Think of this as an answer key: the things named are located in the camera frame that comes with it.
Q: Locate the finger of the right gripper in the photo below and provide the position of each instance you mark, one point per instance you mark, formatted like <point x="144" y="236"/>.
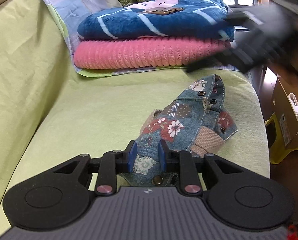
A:
<point x="214" y="62"/>
<point x="236" y="20"/>

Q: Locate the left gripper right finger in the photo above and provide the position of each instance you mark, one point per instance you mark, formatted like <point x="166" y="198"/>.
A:
<point x="183" y="164"/>

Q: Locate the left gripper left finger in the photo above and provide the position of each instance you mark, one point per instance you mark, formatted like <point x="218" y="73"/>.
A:
<point x="110" y="165"/>

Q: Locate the cat print denim tote bag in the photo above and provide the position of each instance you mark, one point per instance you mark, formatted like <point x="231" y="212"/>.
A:
<point x="196" y="121"/>

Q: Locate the blue patterned folded blanket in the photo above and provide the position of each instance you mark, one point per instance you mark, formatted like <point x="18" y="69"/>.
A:
<point x="202" y="19"/>

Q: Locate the pink ribbed folded blanket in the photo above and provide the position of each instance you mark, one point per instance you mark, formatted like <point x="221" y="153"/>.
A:
<point x="144" y="52"/>

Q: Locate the cardboard box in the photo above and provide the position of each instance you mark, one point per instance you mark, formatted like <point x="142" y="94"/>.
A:
<point x="285" y="112"/>

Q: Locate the light green sofa cover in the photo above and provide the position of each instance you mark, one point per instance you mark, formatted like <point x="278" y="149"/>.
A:
<point x="49" y="113"/>

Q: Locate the yellow plastic stool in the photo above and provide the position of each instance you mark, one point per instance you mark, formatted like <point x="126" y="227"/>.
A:
<point x="281" y="141"/>

